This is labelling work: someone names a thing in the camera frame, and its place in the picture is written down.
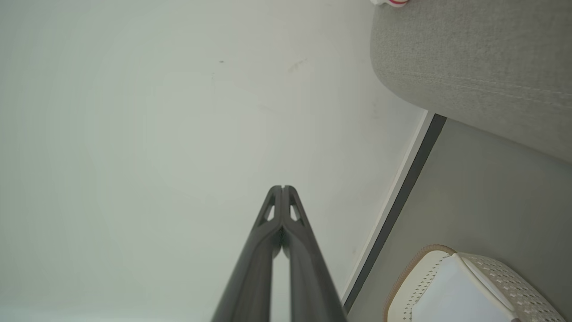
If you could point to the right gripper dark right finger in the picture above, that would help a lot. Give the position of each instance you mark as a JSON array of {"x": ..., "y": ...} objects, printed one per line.
[{"x": 313, "y": 281}]

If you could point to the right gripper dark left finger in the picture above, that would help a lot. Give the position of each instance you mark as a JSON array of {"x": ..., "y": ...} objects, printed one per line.
[{"x": 250, "y": 277}]

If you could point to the red white striped garment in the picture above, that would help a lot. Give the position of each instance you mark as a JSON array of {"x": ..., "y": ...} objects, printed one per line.
[{"x": 395, "y": 2}]

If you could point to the white woven laundry basket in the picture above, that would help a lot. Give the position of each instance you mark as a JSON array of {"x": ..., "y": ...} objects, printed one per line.
[{"x": 505, "y": 279}]

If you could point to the white and grey baseboard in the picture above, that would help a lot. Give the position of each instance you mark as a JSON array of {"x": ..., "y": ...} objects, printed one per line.
[{"x": 402, "y": 197}]

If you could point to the grey fabric sofa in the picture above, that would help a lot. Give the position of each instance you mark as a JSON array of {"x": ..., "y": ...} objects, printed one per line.
[{"x": 482, "y": 58}]

